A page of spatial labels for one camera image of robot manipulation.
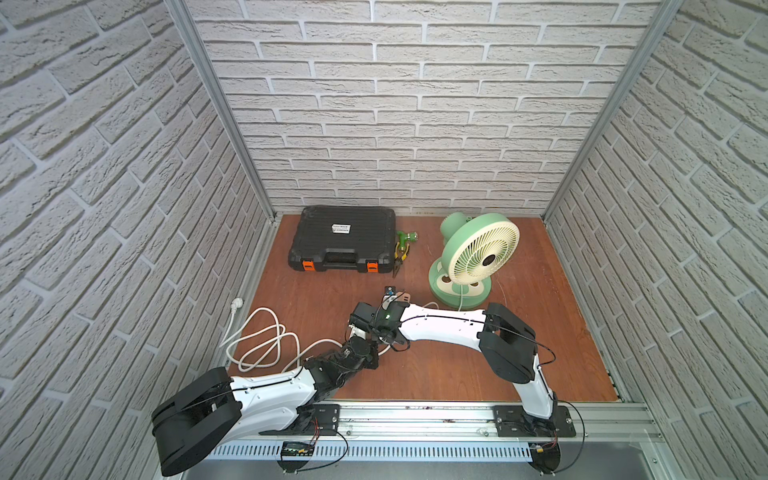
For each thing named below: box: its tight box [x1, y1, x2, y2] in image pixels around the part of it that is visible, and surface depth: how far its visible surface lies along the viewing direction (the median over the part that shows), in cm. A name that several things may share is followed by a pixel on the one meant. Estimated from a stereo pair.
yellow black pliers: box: [392, 242, 410, 279], surface depth 108 cm
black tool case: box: [288, 206, 396, 273], surface depth 103 cm
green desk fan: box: [428, 212, 520, 310], surface depth 80 cm
